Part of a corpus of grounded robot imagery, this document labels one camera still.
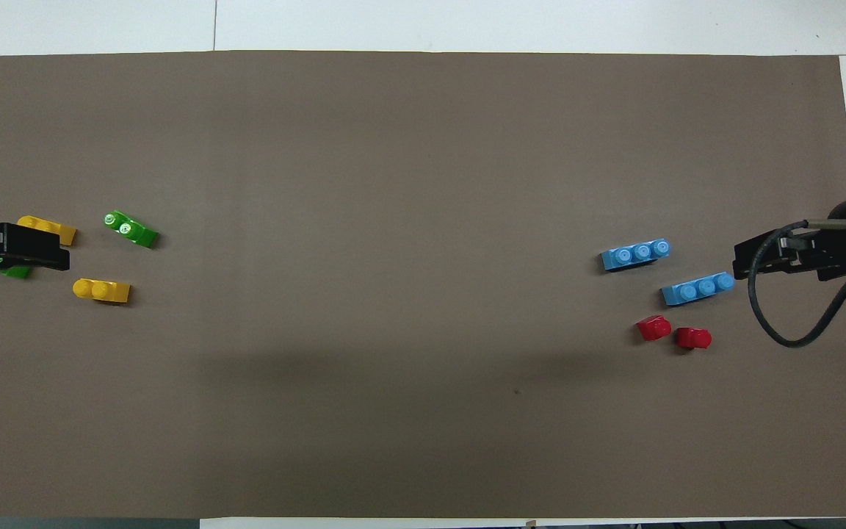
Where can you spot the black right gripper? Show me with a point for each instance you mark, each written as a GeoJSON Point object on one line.
{"type": "Point", "coordinates": [838, 250]}

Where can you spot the green toy brick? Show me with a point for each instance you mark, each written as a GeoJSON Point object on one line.
{"type": "Point", "coordinates": [133, 231]}
{"type": "Point", "coordinates": [17, 272]}

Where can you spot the blue toy brick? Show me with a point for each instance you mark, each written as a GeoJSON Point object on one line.
{"type": "Point", "coordinates": [697, 289]}
{"type": "Point", "coordinates": [636, 255]}

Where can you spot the yellow toy brick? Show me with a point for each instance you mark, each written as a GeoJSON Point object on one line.
{"type": "Point", "coordinates": [102, 292]}
{"type": "Point", "coordinates": [58, 231]}

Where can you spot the red toy brick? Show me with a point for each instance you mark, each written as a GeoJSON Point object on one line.
{"type": "Point", "coordinates": [653, 328]}
{"type": "Point", "coordinates": [693, 338]}

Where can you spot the brown table mat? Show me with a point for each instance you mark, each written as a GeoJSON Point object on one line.
{"type": "Point", "coordinates": [423, 184]}

